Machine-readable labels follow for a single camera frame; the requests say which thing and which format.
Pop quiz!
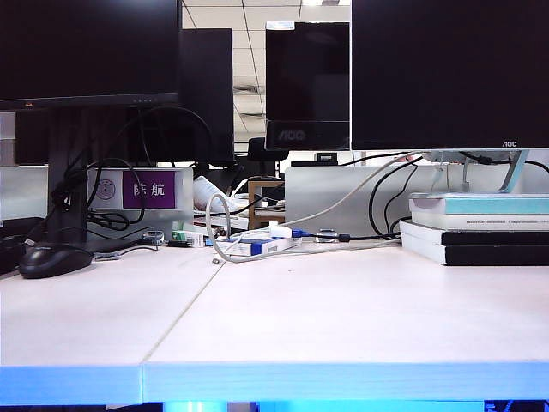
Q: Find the wooden shelf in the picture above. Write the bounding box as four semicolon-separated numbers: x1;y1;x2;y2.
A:
247;179;287;231

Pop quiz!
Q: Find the white and blue box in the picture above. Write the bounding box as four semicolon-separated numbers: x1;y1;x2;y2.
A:
214;235;304;259

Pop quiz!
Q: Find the grey desk partition panel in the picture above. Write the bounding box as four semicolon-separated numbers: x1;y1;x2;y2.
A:
284;164;549;238

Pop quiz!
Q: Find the black office chair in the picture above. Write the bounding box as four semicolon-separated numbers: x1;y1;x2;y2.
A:
247;136;289;178

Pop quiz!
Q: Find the white crumpled bag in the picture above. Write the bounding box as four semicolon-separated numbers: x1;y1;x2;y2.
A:
192;175;242;214

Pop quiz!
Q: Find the green and white box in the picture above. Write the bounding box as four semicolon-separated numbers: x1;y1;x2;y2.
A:
171;220;208;248

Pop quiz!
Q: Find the white nameplate with purple label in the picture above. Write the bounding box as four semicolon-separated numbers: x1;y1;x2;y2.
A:
87;167;193;211

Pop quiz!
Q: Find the small black AOC monitor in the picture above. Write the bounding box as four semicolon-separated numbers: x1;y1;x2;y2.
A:
263;21;353;152

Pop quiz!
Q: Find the white book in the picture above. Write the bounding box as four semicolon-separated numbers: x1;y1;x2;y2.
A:
410;211;549;233

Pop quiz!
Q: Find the black monitor stand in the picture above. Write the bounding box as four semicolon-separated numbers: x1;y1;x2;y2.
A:
33;106;146;256

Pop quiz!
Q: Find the teal book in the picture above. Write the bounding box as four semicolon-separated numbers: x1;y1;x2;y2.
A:
407;191;549;216

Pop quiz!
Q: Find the large AOC monitor silver bezel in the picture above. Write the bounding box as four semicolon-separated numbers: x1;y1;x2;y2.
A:
350;0;549;152

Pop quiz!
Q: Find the black computer mouse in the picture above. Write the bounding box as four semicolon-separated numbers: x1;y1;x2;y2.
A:
18;242;95;280

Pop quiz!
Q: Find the silver monitor stand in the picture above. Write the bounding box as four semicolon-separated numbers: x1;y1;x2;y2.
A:
422;148;531;195

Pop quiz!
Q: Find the black monitor with front buttons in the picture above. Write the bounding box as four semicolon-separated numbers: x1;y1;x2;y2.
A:
0;0;182;112

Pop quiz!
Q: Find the frosted desk partition panel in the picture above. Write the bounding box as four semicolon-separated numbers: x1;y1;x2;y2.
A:
0;166;195;246

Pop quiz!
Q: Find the white adapter with cable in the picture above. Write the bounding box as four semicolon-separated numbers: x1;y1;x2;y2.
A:
222;221;294;255

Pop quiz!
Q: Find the thick grey cable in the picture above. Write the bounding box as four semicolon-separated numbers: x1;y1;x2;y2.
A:
204;192;404;264

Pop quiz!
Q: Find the beige monitor cable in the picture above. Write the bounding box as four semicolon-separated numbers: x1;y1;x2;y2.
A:
281;149;425;229

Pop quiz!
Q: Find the black cable with blue plug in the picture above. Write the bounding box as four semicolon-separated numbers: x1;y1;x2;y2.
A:
291;228;402;243

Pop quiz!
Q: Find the black power cable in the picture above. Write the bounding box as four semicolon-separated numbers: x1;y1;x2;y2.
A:
383;164;419;236
368;155;424;240

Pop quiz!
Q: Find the black cable under AOC monitor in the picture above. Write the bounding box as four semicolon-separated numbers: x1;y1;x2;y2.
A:
458;150;549;178

